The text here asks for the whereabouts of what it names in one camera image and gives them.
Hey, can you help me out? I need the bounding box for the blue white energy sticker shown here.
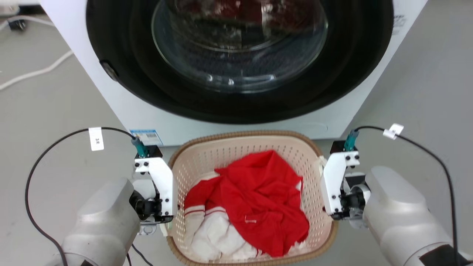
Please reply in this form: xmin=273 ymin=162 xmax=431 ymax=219
xmin=130 ymin=129 xmax=164 ymax=146

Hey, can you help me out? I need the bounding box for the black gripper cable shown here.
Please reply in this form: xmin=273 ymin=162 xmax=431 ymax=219
xmin=25 ymin=127 xmax=138 ymax=266
xmin=354 ymin=125 xmax=461 ymax=266

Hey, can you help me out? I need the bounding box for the black floor plug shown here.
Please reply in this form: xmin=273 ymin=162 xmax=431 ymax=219
xmin=7 ymin=18 xmax=27 ymax=32

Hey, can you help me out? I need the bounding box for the beige plastic laundry basket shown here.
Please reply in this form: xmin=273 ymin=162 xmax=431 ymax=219
xmin=166 ymin=130 xmax=338 ymax=266

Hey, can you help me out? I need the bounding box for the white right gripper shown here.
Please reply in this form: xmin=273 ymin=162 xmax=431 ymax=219
xmin=320 ymin=151 xmax=371 ymax=221

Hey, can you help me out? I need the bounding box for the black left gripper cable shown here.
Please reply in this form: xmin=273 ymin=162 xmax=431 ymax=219
xmin=25 ymin=127 xmax=138 ymax=266

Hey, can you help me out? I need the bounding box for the thin black cable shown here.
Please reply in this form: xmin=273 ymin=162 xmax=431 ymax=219
xmin=126 ymin=243 xmax=154 ymax=266

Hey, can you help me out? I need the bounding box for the grey door latch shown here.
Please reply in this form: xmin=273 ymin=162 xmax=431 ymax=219
xmin=100 ymin=61 xmax=119 ymax=82

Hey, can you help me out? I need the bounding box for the black round washer door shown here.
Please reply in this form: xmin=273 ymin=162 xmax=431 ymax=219
xmin=86 ymin=0 xmax=394 ymax=124

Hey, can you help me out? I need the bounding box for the white paper cable label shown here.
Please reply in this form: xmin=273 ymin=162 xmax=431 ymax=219
xmin=89 ymin=127 xmax=105 ymax=151
xmin=382 ymin=123 xmax=405 ymax=140

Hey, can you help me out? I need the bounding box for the white washing machine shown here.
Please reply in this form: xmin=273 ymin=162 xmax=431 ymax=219
xmin=39 ymin=0 xmax=429 ymax=146

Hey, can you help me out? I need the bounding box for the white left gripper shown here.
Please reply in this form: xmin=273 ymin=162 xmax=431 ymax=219
xmin=129 ymin=157 xmax=175 ymax=224

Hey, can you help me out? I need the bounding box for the red laundry inside drum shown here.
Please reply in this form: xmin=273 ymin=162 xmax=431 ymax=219
xmin=174 ymin=0 xmax=323 ymax=39

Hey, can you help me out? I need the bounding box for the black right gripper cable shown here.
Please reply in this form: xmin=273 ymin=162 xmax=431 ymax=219
xmin=354 ymin=125 xmax=461 ymax=266

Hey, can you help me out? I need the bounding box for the white floor cable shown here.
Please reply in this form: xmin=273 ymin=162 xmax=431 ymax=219
xmin=0 ymin=50 xmax=75 ymax=91

